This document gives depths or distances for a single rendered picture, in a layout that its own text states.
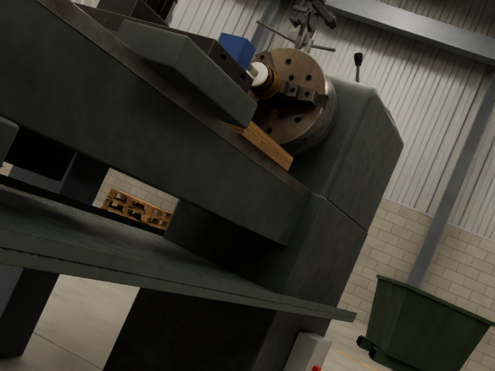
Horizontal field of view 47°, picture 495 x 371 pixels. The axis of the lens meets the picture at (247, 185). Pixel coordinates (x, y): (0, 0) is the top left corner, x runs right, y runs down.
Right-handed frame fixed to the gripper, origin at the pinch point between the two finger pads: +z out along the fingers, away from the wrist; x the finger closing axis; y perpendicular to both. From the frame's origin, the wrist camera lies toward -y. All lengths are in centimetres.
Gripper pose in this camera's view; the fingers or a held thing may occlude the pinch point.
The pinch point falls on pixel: (298, 48)
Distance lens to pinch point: 206.5
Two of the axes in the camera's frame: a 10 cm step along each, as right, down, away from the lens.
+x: -4.0, -2.5, -8.8
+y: -8.2, -3.3, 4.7
